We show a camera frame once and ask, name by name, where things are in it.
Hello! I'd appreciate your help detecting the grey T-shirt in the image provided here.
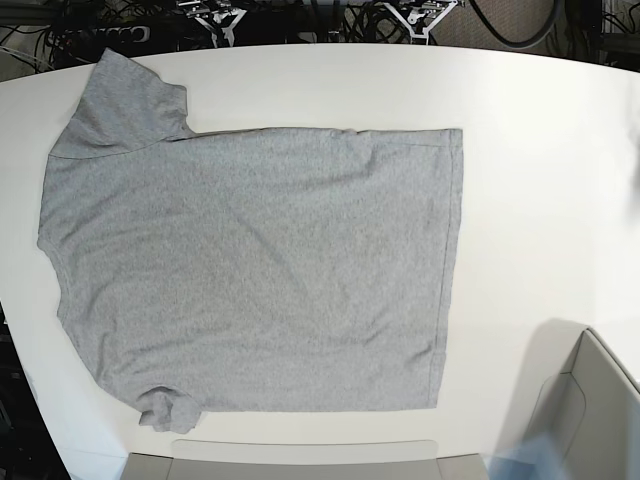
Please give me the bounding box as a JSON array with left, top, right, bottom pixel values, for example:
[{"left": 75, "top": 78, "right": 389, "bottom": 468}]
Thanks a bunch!
[{"left": 37, "top": 51, "right": 464, "bottom": 434}]

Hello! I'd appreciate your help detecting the blurred blue object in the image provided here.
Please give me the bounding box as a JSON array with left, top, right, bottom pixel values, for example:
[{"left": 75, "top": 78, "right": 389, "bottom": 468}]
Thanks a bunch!
[{"left": 485, "top": 433, "right": 566, "bottom": 480}]

